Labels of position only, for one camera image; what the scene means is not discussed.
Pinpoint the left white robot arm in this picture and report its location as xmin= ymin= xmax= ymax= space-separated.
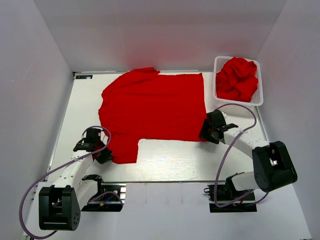
xmin=38 ymin=127 xmax=113 ymax=231

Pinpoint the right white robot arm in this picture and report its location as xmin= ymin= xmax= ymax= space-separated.
xmin=199 ymin=109 xmax=298 ymax=200

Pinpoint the white plastic basket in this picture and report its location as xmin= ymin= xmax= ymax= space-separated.
xmin=212 ymin=56 xmax=264 ymax=108

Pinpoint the red t shirt pile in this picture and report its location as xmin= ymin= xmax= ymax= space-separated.
xmin=215 ymin=57 xmax=259 ymax=103

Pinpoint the blue table label sticker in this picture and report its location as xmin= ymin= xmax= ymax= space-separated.
xmin=75 ymin=75 xmax=93 ymax=80

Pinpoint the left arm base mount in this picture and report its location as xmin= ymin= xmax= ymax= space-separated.
xmin=81 ymin=182 xmax=127 ymax=213

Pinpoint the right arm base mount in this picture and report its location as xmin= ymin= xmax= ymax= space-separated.
xmin=203 ymin=184 xmax=257 ymax=214

